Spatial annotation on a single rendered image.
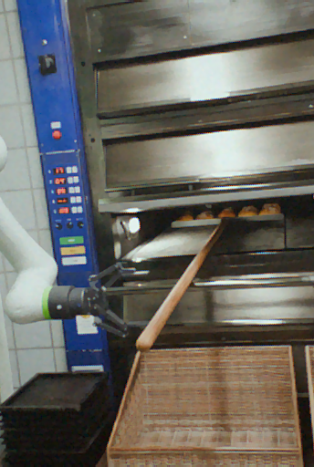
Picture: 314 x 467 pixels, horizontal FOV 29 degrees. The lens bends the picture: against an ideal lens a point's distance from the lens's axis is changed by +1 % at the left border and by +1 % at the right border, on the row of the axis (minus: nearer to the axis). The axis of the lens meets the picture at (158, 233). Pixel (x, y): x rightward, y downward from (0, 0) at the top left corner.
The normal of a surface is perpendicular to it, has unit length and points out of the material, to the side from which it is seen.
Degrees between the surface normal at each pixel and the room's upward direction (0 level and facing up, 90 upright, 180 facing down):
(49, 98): 90
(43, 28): 90
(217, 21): 90
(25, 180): 90
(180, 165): 70
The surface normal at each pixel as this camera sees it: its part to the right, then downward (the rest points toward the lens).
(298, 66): -0.22, -0.19
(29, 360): -0.20, 0.16
